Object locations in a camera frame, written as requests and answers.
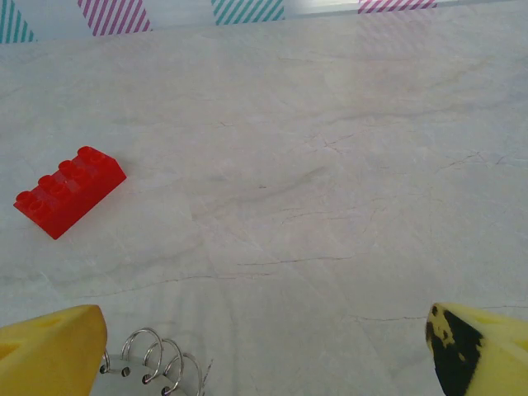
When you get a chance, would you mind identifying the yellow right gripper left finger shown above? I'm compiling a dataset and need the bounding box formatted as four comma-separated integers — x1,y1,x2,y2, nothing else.
0,304,109,396

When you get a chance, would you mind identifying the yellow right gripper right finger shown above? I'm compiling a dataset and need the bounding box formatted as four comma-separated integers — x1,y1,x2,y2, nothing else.
425,302,528,396

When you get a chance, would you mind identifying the grey keyring holder with rings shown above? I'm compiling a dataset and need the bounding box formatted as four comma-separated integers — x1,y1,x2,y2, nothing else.
98,328,214,396

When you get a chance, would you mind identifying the small red toy brick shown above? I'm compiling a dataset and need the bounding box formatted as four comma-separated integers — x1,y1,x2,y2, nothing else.
12,145,128,240

